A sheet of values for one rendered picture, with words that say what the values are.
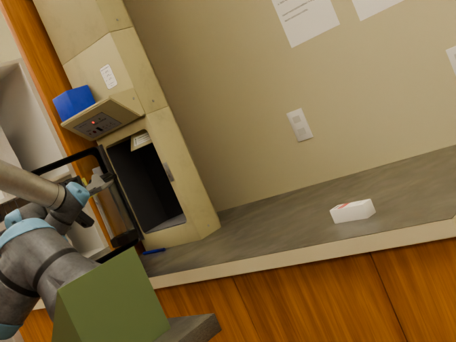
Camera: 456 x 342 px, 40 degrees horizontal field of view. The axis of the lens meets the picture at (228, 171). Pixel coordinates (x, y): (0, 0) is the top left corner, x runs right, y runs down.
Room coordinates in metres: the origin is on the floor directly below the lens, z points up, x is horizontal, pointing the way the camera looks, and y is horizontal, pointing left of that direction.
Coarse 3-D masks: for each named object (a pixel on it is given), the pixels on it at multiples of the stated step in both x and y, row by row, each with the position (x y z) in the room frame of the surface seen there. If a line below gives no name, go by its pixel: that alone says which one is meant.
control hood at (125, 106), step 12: (108, 96) 2.05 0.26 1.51; (120, 96) 2.07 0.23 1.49; (132, 96) 2.11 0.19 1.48; (96, 108) 2.11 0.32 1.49; (108, 108) 2.10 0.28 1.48; (120, 108) 2.08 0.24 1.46; (132, 108) 2.09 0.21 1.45; (72, 120) 2.21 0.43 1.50; (84, 120) 2.20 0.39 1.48; (120, 120) 2.15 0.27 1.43; (132, 120) 2.14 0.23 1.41; (108, 132) 2.25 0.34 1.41
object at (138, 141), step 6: (138, 132) 2.23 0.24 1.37; (144, 132) 2.22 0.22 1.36; (132, 138) 2.25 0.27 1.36; (138, 138) 2.23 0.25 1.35; (144, 138) 2.22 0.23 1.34; (150, 138) 2.21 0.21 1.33; (132, 144) 2.25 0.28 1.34; (138, 144) 2.22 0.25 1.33; (144, 144) 2.21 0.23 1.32; (132, 150) 2.25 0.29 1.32
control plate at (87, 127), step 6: (102, 114) 2.14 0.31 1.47; (90, 120) 2.19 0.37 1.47; (96, 120) 2.18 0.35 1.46; (102, 120) 2.17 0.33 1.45; (108, 120) 2.16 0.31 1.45; (114, 120) 2.16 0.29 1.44; (78, 126) 2.24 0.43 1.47; (84, 126) 2.23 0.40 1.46; (90, 126) 2.22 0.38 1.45; (96, 126) 2.22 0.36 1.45; (108, 126) 2.20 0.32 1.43; (114, 126) 2.19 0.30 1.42; (84, 132) 2.27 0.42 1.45; (90, 132) 2.26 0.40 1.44; (96, 132) 2.25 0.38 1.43; (102, 132) 2.25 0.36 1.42
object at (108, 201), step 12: (108, 180) 2.04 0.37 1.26; (108, 192) 2.04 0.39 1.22; (120, 192) 2.07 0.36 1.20; (96, 204) 2.06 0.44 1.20; (108, 204) 2.03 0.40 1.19; (120, 204) 2.05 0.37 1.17; (108, 216) 2.04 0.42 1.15; (120, 216) 2.04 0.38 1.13; (108, 228) 2.05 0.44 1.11; (120, 228) 2.03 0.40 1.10; (132, 228) 2.05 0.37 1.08
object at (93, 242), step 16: (80, 160) 2.26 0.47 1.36; (96, 160) 2.31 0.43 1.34; (48, 176) 2.16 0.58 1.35; (64, 176) 2.20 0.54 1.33; (80, 176) 2.24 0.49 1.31; (96, 208) 2.24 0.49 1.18; (96, 224) 2.22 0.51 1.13; (80, 240) 2.16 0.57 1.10; (96, 240) 2.20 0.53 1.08; (96, 256) 2.18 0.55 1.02
